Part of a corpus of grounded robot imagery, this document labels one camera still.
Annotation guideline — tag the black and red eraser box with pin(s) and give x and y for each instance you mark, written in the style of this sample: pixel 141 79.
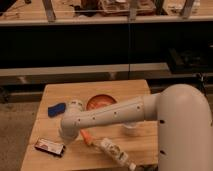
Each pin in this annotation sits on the black and red eraser box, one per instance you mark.
pixel 50 147

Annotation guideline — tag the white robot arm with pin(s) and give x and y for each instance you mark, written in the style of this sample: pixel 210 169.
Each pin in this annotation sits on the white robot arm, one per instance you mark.
pixel 183 116

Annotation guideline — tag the orange bowl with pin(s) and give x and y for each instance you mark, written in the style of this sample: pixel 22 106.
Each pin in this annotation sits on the orange bowl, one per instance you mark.
pixel 100 100

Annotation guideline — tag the clear plastic cup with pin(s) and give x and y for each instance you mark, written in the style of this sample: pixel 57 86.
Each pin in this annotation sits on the clear plastic cup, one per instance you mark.
pixel 130 128

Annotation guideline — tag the blue sponge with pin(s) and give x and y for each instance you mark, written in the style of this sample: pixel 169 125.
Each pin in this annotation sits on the blue sponge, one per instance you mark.
pixel 56 109

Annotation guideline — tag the orange carrot toy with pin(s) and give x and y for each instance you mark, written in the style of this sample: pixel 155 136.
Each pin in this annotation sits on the orange carrot toy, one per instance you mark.
pixel 87 137

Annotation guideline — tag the clear plastic bottle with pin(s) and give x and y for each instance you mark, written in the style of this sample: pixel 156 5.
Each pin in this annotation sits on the clear plastic bottle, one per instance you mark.
pixel 114 151

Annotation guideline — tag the wooden shelf rack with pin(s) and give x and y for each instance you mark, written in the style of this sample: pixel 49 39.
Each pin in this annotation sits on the wooden shelf rack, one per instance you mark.
pixel 28 12

